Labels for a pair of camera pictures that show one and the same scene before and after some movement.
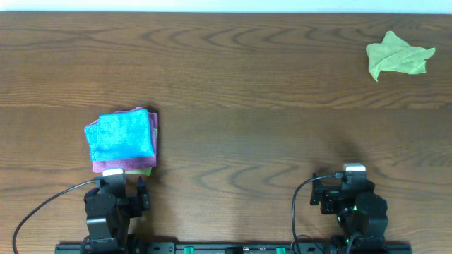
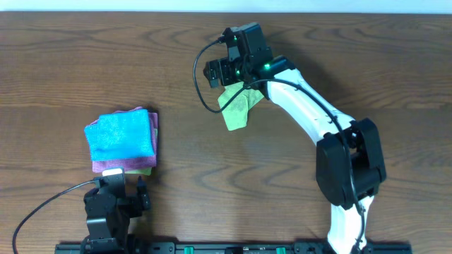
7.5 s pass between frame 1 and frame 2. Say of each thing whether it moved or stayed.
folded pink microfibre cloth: stayed
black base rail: stayed
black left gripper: stayed
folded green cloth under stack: stayed
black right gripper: moved
